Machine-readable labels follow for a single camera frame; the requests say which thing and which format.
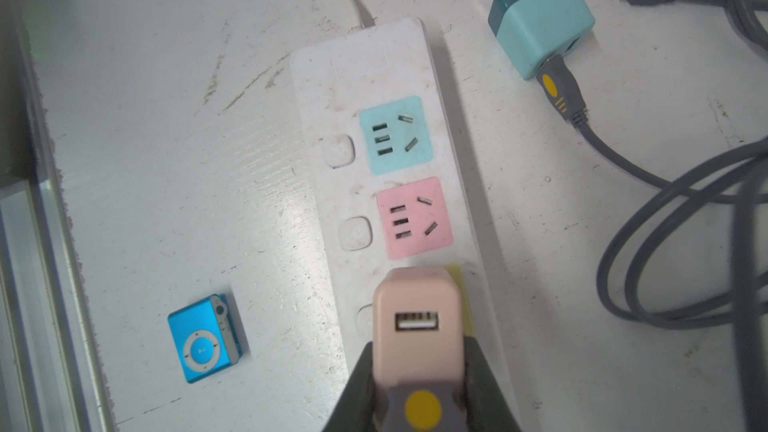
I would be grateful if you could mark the teal usb charger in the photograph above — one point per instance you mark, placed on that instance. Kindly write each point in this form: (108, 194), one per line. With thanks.
(532, 31)

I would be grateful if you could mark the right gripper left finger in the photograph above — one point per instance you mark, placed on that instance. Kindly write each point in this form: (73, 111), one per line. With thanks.
(354, 411)

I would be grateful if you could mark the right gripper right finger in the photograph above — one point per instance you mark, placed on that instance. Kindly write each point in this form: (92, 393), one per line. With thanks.
(486, 407)

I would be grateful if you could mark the pink charger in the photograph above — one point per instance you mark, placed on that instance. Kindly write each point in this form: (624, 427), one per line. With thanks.
(418, 332)

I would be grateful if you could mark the white colourful power strip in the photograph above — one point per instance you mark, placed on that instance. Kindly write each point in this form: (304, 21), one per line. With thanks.
(389, 194)

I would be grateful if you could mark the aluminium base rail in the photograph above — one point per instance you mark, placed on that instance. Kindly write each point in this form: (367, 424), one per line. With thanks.
(50, 375)

